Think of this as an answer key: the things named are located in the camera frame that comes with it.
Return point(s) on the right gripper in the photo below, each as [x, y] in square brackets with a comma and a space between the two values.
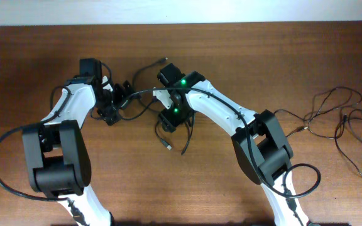
[170, 121]

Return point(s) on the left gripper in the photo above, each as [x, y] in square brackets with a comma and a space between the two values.
[106, 114]

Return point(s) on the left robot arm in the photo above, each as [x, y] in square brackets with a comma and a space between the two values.
[56, 156]

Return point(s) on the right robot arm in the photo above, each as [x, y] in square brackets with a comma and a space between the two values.
[261, 147]

